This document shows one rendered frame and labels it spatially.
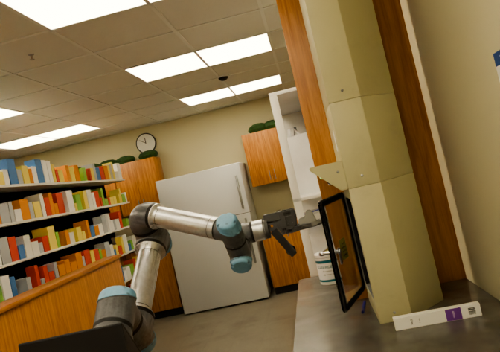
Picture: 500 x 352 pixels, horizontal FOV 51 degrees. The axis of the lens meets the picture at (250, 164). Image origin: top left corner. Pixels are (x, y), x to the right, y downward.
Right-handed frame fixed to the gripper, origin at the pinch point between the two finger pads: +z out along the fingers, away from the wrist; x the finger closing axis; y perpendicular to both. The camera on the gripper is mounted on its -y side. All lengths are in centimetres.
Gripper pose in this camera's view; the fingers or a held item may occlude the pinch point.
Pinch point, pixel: (321, 222)
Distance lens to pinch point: 188.4
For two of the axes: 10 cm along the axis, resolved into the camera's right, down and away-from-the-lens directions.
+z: 9.7, -2.3, -1.0
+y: -2.2, -9.7, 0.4
